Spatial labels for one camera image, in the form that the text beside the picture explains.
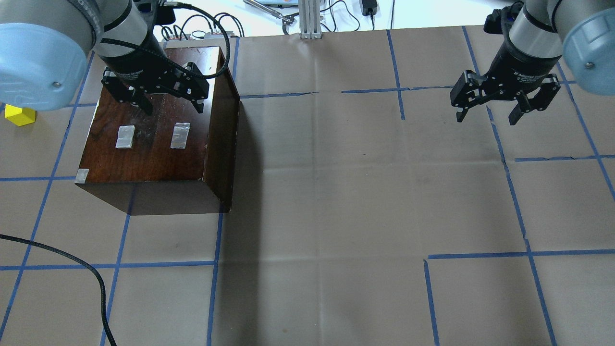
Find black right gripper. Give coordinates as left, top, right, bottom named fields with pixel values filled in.
left=450, top=70, right=562, bottom=125

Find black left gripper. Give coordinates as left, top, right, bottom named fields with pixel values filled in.
left=101, top=66, right=209, bottom=115

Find yellow block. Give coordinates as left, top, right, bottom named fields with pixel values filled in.
left=4, top=104, right=37, bottom=126

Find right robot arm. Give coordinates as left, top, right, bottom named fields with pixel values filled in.
left=450, top=0, right=615, bottom=125

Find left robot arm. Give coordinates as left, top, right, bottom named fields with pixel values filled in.
left=0, top=0, right=209, bottom=114

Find dark wooden drawer cabinet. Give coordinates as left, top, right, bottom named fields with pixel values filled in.
left=75, top=69, right=240, bottom=215

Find grey corner tape patch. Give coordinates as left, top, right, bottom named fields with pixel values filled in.
left=74, top=168, right=89, bottom=184

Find black power adapter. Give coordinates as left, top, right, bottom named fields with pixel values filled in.
left=360, top=0, right=379, bottom=17

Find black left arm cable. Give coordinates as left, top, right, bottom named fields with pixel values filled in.
left=98, top=2, right=232, bottom=80

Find aluminium frame post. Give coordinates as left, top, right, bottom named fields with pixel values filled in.
left=298, top=0, right=321, bottom=39

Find black cable on table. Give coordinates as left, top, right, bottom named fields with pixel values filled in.
left=0, top=234, right=117, bottom=346

